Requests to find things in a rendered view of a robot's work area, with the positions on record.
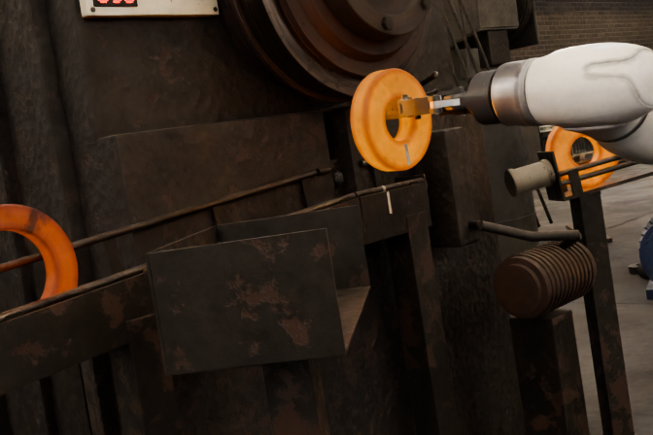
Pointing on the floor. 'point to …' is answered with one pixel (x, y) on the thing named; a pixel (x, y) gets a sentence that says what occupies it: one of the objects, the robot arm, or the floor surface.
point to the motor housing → (547, 333)
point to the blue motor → (647, 255)
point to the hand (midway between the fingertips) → (392, 109)
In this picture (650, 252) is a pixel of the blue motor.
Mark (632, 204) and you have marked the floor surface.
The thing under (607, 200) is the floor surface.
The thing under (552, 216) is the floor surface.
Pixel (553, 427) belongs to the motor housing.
